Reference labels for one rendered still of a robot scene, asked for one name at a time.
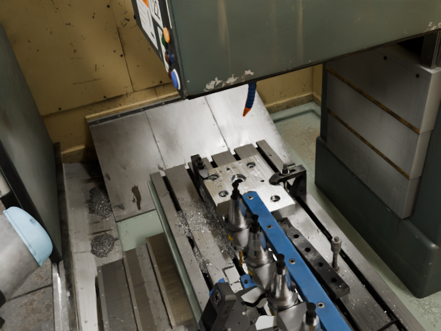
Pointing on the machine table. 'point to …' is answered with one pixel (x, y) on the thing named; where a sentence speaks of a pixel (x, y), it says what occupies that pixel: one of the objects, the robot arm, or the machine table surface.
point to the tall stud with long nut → (335, 251)
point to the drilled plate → (287, 205)
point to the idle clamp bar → (318, 265)
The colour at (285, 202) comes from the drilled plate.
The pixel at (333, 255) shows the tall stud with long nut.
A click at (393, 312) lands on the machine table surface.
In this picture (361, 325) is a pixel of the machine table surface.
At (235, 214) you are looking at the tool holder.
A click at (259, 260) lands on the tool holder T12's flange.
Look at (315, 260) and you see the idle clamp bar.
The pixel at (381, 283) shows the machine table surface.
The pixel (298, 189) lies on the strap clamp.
